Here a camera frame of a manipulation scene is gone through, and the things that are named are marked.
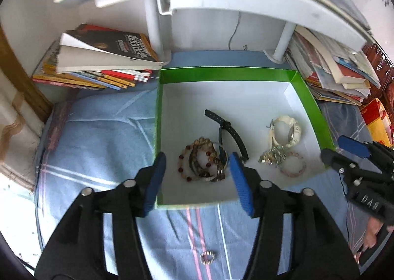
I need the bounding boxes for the silver bead ring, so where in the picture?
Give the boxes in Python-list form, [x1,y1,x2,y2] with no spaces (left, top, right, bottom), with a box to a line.
[199,250,215,265]

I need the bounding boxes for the white cable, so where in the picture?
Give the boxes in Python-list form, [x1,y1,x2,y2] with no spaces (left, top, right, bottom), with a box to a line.
[228,12,241,50]

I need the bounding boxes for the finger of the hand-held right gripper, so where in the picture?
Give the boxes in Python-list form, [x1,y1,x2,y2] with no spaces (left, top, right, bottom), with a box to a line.
[337,135,372,159]
[320,148,360,176]

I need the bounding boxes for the stack of colourful books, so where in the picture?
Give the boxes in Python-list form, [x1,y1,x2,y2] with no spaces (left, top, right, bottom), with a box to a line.
[32,24,164,91]

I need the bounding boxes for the beige curtain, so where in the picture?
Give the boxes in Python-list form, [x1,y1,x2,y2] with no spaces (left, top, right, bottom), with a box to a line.
[0,65,47,188]

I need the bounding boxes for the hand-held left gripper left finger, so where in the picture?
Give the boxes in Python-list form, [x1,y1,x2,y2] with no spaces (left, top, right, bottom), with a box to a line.
[35,151,168,280]

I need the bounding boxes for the amber bead bracelet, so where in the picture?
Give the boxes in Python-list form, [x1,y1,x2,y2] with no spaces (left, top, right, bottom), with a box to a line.
[187,137,221,176]

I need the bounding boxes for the silver jewelry piece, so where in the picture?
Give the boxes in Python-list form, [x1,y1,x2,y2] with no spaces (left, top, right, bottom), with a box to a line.
[258,145,289,166]

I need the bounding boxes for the person's right hand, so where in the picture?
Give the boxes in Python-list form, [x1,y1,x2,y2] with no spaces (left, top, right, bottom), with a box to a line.
[364,218,385,249]

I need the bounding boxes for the yellow red bag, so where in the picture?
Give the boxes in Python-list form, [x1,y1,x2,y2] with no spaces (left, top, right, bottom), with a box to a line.
[360,97,394,146]

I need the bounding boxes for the wooden chair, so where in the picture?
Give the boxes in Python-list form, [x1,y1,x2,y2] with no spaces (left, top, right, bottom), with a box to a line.
[361,43,394,105]

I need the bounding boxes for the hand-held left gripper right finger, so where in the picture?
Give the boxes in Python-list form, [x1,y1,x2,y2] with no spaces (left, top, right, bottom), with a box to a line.
[228,151,361,280]

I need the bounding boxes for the white watch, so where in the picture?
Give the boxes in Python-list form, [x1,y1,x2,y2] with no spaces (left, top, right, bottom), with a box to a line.
[267,116,302,149]

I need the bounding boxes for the pink bead bracelet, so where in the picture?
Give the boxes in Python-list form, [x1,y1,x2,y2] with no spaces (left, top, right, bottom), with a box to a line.
[279,152,306,178]

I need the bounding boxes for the pile of books and papers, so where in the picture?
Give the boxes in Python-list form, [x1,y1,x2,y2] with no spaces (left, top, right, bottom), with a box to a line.
[283,26,382,106]

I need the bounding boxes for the green cardboard box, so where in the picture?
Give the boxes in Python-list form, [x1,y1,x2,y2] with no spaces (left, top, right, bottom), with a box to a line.
[154,66,336,210]

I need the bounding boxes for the black watch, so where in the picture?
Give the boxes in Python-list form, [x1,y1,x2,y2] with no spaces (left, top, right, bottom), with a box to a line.
[204,109,249,164]

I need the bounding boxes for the brown bead bracelet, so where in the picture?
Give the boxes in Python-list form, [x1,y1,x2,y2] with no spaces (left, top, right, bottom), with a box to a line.
[191,152,230,183]

